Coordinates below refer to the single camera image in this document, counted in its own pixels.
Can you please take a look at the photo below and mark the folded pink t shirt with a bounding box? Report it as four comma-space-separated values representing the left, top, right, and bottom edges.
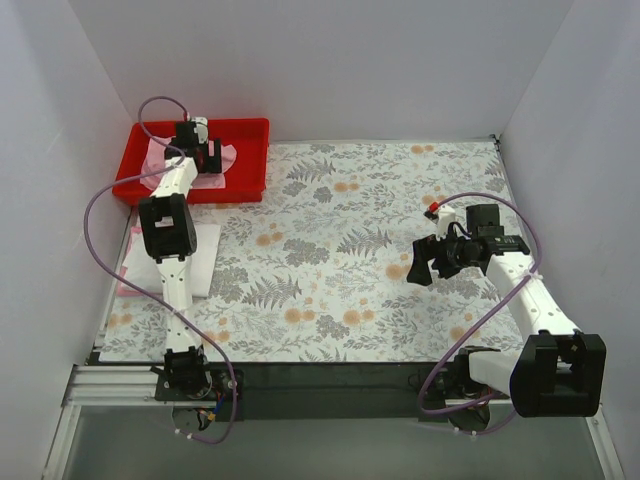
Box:
116, 225, 166, 300

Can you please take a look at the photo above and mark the red plastic tray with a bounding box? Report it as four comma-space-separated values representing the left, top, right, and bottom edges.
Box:
111, 117, 271, 206

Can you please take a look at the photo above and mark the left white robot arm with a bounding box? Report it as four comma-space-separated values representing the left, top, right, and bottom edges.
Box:
139, 117, 222, 400

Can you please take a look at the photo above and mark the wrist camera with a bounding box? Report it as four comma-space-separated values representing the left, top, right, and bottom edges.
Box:
424, 202, 457, 240
191, 117, 209, 142

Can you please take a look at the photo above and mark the aluminium frame rail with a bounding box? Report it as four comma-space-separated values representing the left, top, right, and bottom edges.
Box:
42, 364, 174, 480

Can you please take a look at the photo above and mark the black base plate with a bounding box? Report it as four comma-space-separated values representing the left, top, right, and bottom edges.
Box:
151, 362, 486, 421

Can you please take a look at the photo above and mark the folded white t shirt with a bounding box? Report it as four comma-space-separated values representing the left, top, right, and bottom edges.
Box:
119, 224, 221, 298

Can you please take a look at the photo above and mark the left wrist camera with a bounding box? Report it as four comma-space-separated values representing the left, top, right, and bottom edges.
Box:
191, 117, 209, 142

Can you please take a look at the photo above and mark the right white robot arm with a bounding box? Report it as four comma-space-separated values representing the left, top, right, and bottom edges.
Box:
407, 203, 606, 418

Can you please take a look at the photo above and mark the pink t shirt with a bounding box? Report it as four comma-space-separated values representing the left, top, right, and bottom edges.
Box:
116, 225, 166, 300
140, 140, 237, 190

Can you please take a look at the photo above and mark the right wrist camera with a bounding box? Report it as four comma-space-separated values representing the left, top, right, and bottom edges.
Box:
424, 202, 457, 240

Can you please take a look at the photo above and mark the floral table cloth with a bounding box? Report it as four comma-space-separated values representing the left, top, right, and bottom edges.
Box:
99, 141, 560, 363

